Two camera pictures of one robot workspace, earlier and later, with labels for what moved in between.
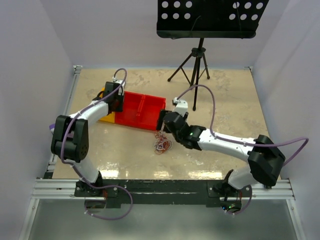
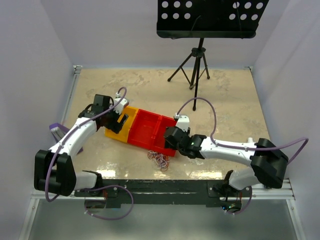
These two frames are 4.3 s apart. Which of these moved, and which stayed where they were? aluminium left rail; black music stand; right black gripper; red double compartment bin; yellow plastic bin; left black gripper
Moved: red double compartment bin; left black gripper; right black gripper; yellow plastic bin
Stayed: aluminium left rail; black music stand
